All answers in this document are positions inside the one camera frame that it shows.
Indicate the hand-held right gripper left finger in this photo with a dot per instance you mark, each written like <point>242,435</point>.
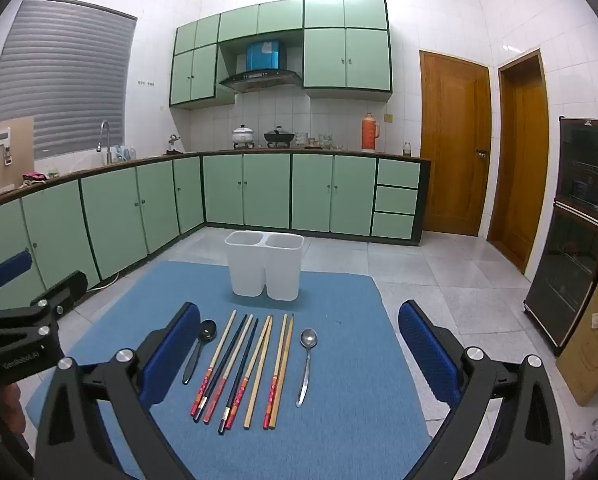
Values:
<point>171,355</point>

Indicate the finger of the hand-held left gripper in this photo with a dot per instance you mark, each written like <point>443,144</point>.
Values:
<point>11,262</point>
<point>66,287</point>

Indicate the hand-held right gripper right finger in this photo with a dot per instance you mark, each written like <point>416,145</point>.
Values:
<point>426,355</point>

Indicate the black spoon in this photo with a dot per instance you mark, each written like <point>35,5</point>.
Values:
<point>208,331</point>

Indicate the white two-compartment utensil holder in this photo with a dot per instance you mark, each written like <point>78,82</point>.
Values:
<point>249,270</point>

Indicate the metal spoon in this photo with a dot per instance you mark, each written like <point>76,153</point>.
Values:
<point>308,338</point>

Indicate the person's left hand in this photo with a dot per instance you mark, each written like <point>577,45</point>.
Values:
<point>4,407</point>

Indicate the blue mat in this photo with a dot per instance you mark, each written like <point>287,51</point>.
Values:
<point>339,360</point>

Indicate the red cloth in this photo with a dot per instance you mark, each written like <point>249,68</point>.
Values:
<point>34,177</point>

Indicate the cardboard board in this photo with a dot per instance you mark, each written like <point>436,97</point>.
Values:
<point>21,160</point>

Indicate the sink-side bottles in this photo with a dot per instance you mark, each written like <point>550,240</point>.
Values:
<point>124,152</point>

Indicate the chrome faucet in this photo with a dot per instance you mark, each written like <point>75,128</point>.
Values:
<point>105,132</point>

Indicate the cardboard box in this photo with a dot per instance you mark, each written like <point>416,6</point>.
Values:
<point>591,350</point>

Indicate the metal kettle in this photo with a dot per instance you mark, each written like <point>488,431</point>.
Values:
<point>174,145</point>

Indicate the dark glass cabinet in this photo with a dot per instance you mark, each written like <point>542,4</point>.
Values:
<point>574,240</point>

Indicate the green base cabinets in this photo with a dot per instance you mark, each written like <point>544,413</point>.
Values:
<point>269,190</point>

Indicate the grey window blind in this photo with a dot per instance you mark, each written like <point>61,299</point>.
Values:
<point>64,75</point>

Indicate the plain wooden door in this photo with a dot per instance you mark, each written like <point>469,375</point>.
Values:
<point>521,170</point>

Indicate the orange thermos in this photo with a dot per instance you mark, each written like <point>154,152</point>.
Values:
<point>369,132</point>

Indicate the white cooking pot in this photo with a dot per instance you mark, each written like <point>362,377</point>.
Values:
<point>243,136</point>

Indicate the glass jar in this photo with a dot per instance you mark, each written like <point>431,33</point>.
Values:
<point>300,139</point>
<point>325,139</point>

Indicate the black wok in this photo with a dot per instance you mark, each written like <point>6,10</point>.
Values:
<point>279,136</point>

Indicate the black range hood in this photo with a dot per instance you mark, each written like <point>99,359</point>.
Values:
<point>259,78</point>

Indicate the blue hood chimney cover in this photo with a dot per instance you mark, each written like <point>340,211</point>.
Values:
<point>265,55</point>

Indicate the green wall cabinets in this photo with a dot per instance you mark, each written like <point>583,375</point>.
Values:
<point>324,60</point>

